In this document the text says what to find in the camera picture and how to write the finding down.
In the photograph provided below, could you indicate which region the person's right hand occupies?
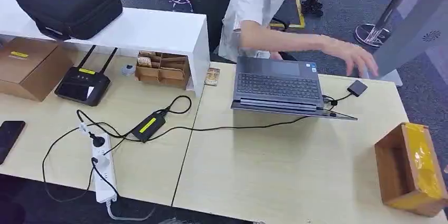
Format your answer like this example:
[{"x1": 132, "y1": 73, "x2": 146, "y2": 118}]
[{"x1": 320, "y1": 35, "x2": 379, "y2": 78}]

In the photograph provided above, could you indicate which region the wooden slotted card box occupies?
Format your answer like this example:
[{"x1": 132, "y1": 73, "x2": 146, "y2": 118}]
[{"x1": 374, "y1": 122, "x2": 448, "y2": 218}]

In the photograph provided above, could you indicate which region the grey laptop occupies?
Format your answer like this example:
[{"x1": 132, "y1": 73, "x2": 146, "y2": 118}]
[{"x1": 230, "y1": 56, "x2": 358, "y2": 121}]

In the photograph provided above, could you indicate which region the black external drive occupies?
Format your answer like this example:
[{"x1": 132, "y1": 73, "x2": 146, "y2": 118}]
[{"x1": 347, "y1": 80, "x2": 369, "y2": 97}]

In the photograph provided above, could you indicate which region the printed card stack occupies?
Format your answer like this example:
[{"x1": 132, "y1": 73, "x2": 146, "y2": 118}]
[{"x1": 204, "y1": 67, "x2": 221, "y2": 87}]

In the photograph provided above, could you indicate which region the grey display stand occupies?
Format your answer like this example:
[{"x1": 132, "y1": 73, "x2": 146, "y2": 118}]
[{"x1": 360, "y1": 0, "x2": 448, "y2": 87}]

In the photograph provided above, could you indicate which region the small wooden card box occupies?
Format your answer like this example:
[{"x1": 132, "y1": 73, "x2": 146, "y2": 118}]
[{"x1": 134, "y1": 51, "x2": 191, "y2": 90}]

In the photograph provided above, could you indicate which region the white desk shelf riser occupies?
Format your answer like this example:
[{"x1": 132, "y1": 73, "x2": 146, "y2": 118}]
[{"x1": 0, "y1": 0, "x2": 211, "y2": 98}]

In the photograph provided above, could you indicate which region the black power adapter yellow label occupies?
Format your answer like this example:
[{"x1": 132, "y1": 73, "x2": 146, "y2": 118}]
[{"x1": 132, "y1": 111, "x2": 167, "y2": 144}]

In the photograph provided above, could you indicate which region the black router with antennas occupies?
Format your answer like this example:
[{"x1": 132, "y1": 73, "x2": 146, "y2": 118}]
[{"x1": 54, "y1": 44, "x2": 119, "y2": 107}]

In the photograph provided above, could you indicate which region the black plug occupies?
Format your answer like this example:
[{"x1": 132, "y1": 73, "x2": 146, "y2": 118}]
[{"x1": 88, "y1": 132, "x2": 106, "y2": 148}]

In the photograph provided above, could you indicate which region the white plug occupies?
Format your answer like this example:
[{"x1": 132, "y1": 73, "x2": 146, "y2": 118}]
[{"x1": 96, "y1": 155, "x2": 111, "y2": 169}]

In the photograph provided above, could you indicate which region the black carrying case yellow label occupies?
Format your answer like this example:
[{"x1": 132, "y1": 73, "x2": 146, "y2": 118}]
[{"x1": 14, "y1": 0, "x2": 124, "y2": 41}]

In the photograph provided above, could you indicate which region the white power strip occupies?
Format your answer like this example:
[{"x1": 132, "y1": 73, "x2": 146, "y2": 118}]
[{"x1": 91, "y1": 133, "x2": 118, "y2": 204}]

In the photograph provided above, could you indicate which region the brown cardboard box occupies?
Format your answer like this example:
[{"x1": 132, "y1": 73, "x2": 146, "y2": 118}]
[{"x1": 0, "y1": 38, "x2": 73, "y2": 102}]

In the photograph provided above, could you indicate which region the black phone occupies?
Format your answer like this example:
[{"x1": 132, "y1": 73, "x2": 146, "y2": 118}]
[{"x1": 0, "y1": 120, "x2": 26, "y2": 165}]

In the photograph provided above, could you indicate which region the black drive cable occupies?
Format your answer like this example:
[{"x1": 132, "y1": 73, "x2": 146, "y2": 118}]
[{"x1": 322, "y1": 92, "x2": 352, "y2": 111}]

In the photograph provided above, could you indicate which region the black laptop power cable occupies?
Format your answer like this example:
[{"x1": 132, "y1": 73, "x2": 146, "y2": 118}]
[{"x1": 147, "y1": 115, "x2": 311, "y2": 143}]

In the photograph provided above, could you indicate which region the black mains cable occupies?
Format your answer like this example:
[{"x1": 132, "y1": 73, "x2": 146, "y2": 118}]
[{"x1": 76, "y1": 95, "x2": 192, "y2": 143}]

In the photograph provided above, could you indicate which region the thin black cable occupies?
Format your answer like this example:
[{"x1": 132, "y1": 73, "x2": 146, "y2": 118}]
[{"x1": 42, "y1": 127, "x2": 120, "y2": 203}]

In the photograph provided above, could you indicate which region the grey power strip cord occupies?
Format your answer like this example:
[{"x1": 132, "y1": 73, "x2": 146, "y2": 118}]
[{"x1": 106, "y1": 199, "x2": 156, "y2": 222}]

